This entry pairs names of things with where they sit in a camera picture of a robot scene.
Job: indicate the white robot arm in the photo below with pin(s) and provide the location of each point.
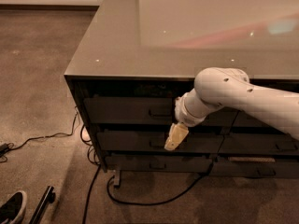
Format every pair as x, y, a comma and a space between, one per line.
215, 88

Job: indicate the black power adapter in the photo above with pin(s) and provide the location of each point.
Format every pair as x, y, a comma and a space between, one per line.
4, 149

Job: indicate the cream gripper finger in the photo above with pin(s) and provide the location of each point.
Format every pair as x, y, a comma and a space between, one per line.
177, 133

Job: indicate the black and white shoe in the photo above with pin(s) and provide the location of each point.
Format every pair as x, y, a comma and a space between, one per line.
13, 210

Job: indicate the black metal bar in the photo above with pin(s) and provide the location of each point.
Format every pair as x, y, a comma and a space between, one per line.
47, 198

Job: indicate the grey drawer cabinet counter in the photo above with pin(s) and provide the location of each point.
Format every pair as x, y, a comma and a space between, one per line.
155, 49

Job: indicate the grey drawer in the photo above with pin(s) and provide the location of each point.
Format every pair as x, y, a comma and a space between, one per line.
155, 141
255, 167
260, 144
244, 120
130, 110
158, 163

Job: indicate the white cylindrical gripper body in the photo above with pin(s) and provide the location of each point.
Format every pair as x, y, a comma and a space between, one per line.
186, 117

